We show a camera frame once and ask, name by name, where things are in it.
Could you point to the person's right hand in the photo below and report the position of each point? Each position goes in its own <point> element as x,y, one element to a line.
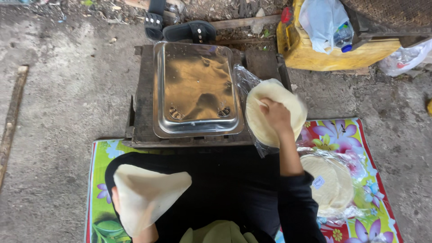
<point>277,116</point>

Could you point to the person's left hand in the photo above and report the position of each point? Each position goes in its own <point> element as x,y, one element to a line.
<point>115,200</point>

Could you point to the person's right fingers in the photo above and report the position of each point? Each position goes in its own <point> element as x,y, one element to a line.
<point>265,102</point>

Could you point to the stack of round rice papers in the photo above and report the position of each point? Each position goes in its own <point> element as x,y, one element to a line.
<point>270,91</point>

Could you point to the single round rice paper sheet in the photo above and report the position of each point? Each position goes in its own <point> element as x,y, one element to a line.
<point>148,195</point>

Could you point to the clear open plastic bag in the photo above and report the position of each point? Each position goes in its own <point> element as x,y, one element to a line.
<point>244,79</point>

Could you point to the yellow plastic jerrycan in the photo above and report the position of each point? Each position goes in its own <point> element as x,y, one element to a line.
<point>314,57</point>

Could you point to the rectangular steel tray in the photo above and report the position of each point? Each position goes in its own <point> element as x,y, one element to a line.
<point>197,87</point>

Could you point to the colourful floral plastic mat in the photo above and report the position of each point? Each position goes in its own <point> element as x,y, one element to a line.
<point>341,133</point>

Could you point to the wooden plank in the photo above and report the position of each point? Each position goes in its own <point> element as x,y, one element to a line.
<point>246,22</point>

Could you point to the red jerrycan cap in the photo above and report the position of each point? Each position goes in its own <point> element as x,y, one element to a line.
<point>287,15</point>

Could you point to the person's black trousers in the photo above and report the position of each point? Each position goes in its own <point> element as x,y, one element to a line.
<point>222,182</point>

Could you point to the clear bottle with blue cap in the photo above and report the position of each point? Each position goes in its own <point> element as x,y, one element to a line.
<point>344,38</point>

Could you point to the black studded sandal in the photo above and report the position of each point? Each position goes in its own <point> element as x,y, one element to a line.
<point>189,31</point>
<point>154,23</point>

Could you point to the sealed rice paper packet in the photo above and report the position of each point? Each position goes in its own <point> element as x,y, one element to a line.
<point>332,189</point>

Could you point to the low dark wooden table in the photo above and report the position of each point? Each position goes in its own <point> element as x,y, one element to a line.
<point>143,111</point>

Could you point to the olive green cloth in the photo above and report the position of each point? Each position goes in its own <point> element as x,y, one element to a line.
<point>219,233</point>

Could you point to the crumpled white plastic bag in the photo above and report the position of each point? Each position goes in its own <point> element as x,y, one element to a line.
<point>403,59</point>

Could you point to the small yellow object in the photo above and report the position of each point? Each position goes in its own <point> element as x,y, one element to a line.
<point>429,107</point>

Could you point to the long wooden stick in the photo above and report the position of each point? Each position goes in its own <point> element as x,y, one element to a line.
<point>11,118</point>

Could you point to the woven basket on dark frame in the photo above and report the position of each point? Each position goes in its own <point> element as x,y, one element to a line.
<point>391,15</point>

